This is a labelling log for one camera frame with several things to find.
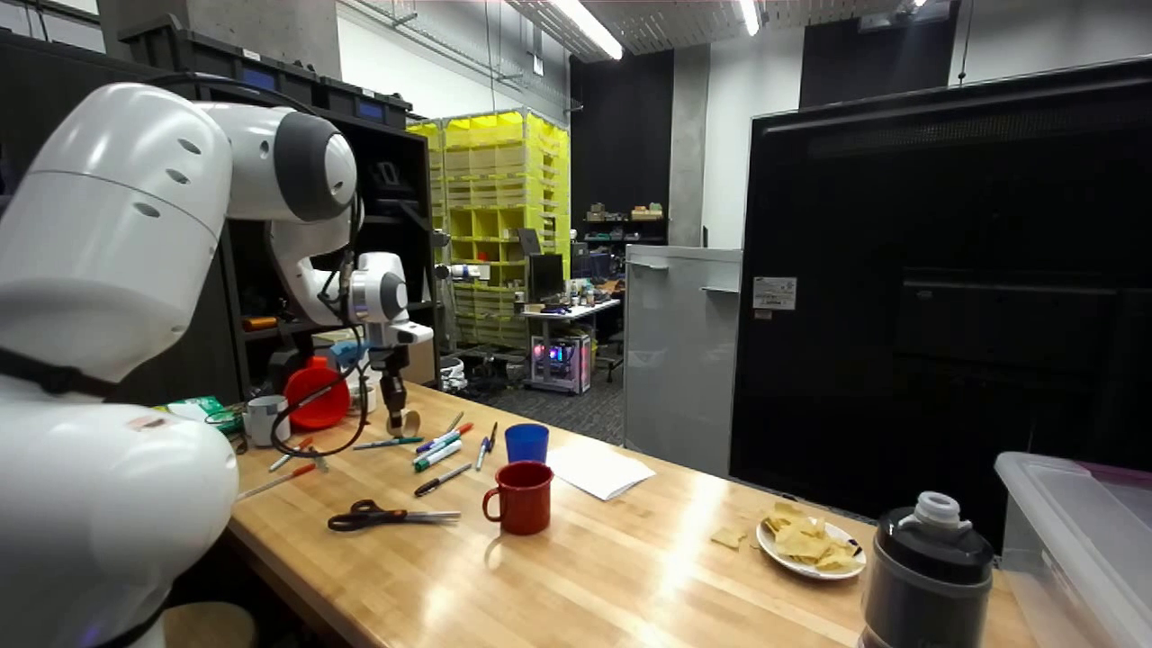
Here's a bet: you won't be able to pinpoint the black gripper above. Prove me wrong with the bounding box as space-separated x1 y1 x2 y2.
374 343 418 435

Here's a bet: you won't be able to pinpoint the red bag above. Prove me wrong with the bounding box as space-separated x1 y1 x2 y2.
280 349 358 435

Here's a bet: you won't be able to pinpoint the small cardboard box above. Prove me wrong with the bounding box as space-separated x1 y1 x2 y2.
404 337 440 387

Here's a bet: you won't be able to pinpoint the white marker green cap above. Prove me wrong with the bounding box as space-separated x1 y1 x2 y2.
410 435 468 471

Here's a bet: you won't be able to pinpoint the blue marker with red end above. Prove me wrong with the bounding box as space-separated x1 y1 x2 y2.
422 417 480 457

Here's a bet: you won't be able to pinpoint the green Expo marker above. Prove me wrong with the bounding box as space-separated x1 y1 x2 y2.
410 447 468 476

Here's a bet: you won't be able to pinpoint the black Sharpie marker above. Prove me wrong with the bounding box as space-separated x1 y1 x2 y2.
410 457 480 499

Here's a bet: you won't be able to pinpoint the black scissors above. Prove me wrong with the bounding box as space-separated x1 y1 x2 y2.
326 496 466 537

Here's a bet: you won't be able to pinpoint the blue plastic cup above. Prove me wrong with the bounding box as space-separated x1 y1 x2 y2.
502 417 556 468

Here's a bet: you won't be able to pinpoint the orange pen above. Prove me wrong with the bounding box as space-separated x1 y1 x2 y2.
236 459 321 505

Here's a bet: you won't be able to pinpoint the red mug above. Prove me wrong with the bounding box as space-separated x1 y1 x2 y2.
480 457 557 540

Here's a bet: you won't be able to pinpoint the green wipes package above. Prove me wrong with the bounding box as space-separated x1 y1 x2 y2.
165 391 246 438

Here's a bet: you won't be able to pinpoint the desk with monitor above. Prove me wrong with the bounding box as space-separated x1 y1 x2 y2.
520 248 629 397

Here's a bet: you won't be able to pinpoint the white paper sheet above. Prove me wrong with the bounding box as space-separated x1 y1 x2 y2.
543 438 658 505

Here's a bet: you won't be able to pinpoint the yellow bin shelf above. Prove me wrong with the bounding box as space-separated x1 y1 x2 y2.
408 106 578 360

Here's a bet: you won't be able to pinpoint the black shelving unit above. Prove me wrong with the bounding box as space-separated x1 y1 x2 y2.
0 30 440 406

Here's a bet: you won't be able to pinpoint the round stool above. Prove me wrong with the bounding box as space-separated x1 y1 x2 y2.
154 597 263 648

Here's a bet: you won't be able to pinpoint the loose chip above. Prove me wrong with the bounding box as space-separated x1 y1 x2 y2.
706 517 754 555

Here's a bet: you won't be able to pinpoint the plate with chips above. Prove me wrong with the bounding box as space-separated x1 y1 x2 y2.
754 496 872 586

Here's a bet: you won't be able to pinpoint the black drink bottle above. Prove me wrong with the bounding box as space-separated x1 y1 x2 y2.
856 487 996 648

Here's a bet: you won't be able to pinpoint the black cabinet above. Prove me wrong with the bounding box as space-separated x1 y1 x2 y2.
729 54 1152 537

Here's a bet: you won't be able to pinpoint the clear plastic bin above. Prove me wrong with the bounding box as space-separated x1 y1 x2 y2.
990 447 1152 648

